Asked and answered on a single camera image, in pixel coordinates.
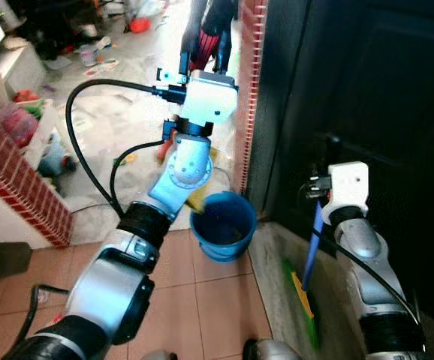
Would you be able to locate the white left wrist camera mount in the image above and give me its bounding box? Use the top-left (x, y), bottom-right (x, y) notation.
top-left (155, 67), bottom-right (240, 127)

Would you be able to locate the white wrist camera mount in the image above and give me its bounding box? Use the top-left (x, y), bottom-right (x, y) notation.
top-left (155, 67), bottom-right (240, 127)
top-left (326, 161), bottom-right (370, 218)

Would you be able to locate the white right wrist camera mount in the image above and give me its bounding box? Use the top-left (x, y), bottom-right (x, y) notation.
top-left (326, 161), bottom-right (370, 218)

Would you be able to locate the small plastic cup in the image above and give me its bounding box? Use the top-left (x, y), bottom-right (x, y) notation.
top-left (79, 44), bottom-right (98, 68)

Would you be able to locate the olive yellow cloth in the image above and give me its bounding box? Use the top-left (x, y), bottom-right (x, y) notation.
top-left (185, 174), bottom-right (216, 215)

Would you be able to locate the blue handled green broom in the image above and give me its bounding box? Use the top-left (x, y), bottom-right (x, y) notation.
top-left (281, 201), bottom-right (327, 332)

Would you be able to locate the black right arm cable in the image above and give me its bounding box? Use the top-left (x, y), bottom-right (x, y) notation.
top-left (301, 175), bottom-right (423, 328)

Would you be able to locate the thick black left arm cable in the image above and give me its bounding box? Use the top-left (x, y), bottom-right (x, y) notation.
top-left (65, 78), bottom-right (189, 219)

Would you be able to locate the white low cabinet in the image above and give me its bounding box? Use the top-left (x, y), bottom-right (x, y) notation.
top-left (0, 34), bottom-right (50, 99)

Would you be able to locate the blue plastic bucket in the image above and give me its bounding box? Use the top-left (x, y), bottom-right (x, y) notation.
top-left (189, 191), bottom-right (258, 264)

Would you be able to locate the red toy on floor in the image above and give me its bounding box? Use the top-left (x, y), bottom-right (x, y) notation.
top-left (126, 16), bottom-right (152, 35)

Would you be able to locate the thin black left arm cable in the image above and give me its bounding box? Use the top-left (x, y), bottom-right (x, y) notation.
top-left (109, 136), bottom-right (177, 215)

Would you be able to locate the red brick pattern door frame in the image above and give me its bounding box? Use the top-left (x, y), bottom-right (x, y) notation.
top-left (232, 0), bottom-right (270, 198)

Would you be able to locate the dark grey block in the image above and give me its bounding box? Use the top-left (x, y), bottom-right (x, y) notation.
top-left (0, 241), bottom-right (32, 279)

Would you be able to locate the black floor cable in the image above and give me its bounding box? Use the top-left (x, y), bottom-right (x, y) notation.
top-left (20, 283), bottom-right (72, 340)

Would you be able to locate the silver robot right foot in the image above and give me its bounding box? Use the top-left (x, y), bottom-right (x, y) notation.
top-left (243, 338), bottom-right (301, 360)

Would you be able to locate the pink mesh bag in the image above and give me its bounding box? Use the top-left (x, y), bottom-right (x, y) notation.
top-left (0, 100), bottom-right (43, 148)

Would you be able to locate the blue stuffed toy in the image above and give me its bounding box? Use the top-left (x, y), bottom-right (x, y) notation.
top-left (36, 133), bottom-right (76, 180)

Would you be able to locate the red brick pattern low wall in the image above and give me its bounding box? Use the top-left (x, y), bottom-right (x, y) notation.
top-left (0, 103), bottom-right (76, 249)

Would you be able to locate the dark panelled door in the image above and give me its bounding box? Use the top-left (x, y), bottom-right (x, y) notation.
top-left (265, 0), bottom-right (434, 332)

